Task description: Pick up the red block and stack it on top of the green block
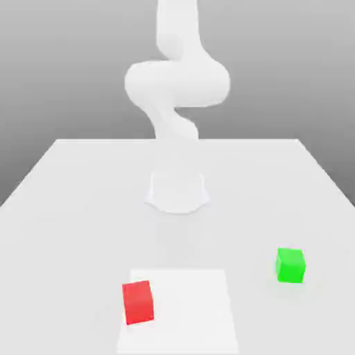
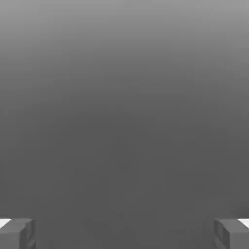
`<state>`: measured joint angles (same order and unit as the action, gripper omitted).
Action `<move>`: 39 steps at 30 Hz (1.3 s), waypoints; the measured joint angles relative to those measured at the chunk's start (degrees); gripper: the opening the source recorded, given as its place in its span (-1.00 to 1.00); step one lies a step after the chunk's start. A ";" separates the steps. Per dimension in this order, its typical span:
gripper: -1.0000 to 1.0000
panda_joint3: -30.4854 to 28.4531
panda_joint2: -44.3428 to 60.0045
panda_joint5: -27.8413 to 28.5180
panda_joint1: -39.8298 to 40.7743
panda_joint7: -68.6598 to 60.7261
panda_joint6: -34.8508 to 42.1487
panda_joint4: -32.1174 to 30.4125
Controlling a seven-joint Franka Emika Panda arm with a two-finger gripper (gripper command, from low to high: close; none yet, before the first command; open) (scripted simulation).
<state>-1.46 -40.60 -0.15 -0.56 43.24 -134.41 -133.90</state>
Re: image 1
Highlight small red cube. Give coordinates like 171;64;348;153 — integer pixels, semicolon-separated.
121;279;155;326

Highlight small green cube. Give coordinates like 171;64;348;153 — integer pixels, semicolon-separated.
275;247;307;284

